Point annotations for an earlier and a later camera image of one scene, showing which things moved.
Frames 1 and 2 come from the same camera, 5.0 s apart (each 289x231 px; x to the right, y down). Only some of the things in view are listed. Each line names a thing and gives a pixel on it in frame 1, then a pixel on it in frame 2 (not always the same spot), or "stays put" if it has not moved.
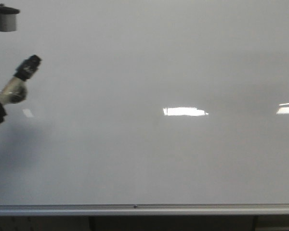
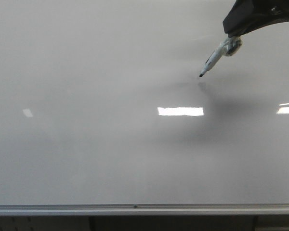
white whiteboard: (149, 102) stays put
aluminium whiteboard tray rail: (145, 209) stays put
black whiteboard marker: (15, 91) to (229, 46)
